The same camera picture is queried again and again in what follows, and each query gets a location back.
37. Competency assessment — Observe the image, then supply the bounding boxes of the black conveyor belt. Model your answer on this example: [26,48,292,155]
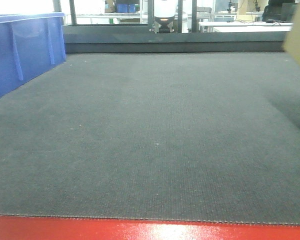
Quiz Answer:
[0,52,300,225]

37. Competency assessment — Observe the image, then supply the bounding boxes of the blue plastic bin on conveyor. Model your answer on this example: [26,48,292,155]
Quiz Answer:
[0,12,66,98]

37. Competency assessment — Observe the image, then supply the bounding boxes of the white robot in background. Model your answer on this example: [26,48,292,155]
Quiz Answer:
[149,0,178,34]

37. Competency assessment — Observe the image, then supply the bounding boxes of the white background table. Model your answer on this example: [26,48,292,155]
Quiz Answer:
[199,21,294,33]

